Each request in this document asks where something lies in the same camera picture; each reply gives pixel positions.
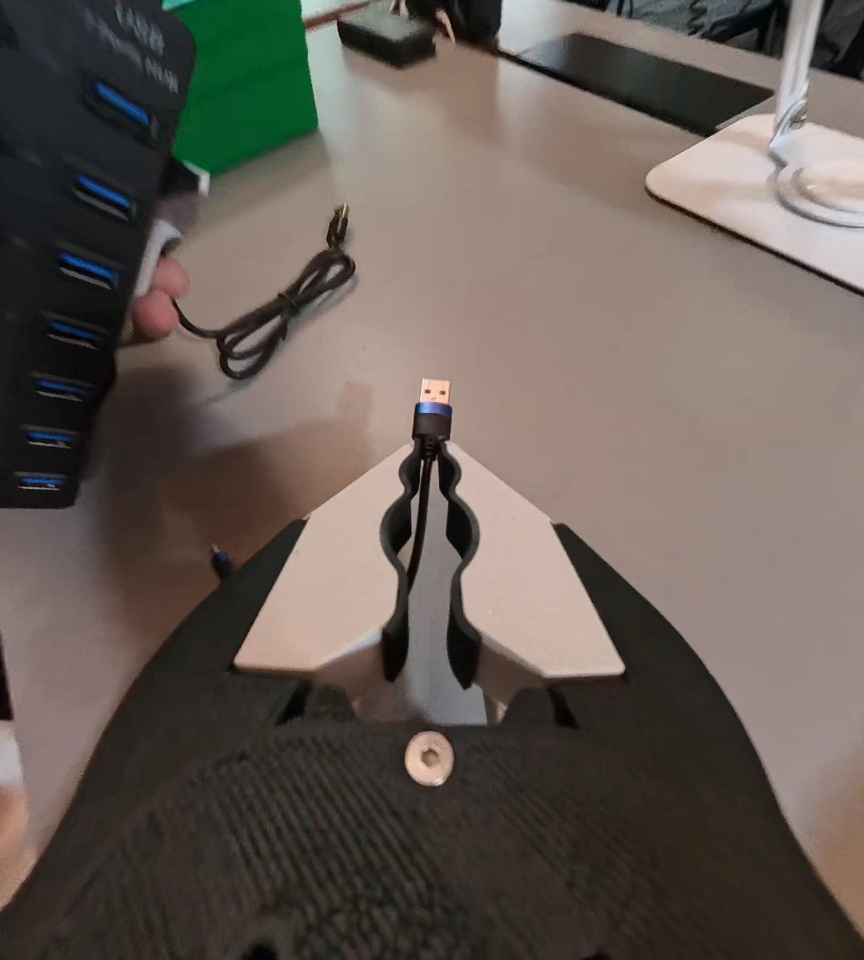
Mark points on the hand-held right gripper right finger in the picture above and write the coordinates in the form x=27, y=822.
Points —
x=529, y=592

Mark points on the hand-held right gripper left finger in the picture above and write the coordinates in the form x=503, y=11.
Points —
x=327, y=592

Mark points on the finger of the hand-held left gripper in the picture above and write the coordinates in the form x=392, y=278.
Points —
x=158, y=251

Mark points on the black USB hub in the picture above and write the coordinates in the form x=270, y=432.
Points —
x=42, y=225

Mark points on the green plastic bin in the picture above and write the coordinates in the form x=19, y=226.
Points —
x=252, y=90

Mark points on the dark desk mat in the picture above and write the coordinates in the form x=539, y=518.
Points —
x=627, y=82

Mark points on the black external drive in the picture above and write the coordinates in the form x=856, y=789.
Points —
x=387, y=37

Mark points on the black battery charger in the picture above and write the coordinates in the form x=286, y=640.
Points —
x=477, y=19

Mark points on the white monitor stand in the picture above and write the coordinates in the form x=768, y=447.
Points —
x=739, y=202

